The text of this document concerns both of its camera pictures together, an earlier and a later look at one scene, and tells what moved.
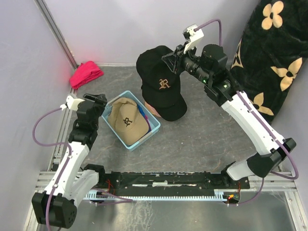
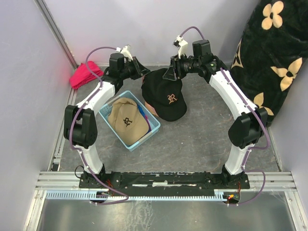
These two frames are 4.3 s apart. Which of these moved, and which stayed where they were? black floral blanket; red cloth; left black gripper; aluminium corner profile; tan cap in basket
Moved: left black gripper
Stayed: red cloth; aluminium corner profile; black floral blanket; tan cap in basket
